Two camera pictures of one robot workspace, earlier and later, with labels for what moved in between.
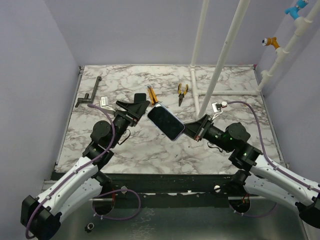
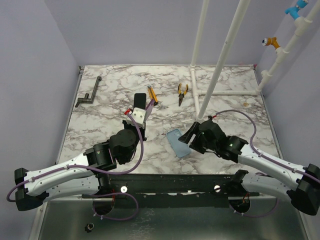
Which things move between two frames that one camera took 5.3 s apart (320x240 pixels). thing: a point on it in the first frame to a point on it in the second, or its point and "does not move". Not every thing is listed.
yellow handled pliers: x=181 y=95 does not move
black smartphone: x=139 y=97 does not move
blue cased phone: x=166 y=121 to x=181 y=148
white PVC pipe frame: x=302 y=25 does not move
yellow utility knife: x=153 y=98 does not move
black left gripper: x=136 y=109 to x=143 y=132
